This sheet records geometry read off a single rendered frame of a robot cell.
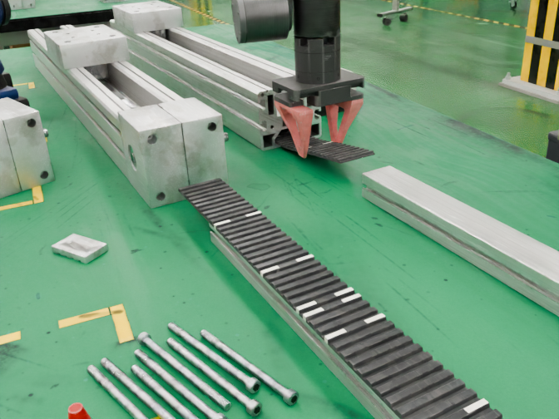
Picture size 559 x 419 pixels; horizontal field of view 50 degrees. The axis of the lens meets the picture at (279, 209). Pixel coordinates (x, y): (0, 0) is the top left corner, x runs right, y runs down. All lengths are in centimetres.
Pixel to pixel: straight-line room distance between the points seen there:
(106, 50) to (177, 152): 41
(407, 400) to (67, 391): 24
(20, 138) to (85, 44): 31
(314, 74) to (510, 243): 32
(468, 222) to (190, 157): 32
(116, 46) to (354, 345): 77
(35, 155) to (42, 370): 38
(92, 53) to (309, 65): 45
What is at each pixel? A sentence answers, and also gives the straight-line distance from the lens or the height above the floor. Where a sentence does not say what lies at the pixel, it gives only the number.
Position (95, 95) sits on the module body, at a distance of 89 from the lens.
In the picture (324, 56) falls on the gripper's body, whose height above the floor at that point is 92.
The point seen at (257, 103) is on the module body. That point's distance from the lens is 85.
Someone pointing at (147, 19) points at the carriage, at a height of 89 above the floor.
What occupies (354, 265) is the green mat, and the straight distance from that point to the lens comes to 57.
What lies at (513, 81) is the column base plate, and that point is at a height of 4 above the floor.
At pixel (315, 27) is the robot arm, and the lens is 73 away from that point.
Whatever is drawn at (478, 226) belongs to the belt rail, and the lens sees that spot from 59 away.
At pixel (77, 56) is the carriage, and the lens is 107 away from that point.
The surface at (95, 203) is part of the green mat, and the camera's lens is 75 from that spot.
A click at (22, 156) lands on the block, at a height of 82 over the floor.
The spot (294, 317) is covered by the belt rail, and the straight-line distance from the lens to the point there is 48.
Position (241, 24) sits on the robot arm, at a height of 97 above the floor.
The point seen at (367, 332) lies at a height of 81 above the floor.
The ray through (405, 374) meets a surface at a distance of 41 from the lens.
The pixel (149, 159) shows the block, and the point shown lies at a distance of 69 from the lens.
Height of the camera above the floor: 108
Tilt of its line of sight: 27 degrees down
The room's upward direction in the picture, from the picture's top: 3 degrees counter-clockwise
